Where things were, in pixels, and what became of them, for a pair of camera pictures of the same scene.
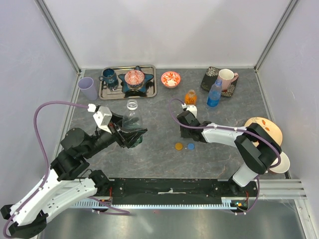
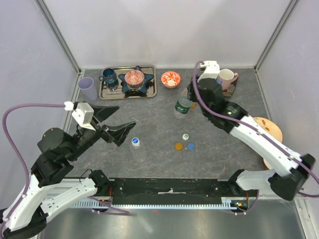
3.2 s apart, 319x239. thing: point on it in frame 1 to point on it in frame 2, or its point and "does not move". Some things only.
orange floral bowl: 170,79 does not move
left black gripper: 125,136 to 118,133
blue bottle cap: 190,146 does not move
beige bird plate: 269,127 does not move
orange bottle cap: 178,146 does not move
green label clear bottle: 132,119 to 183,105
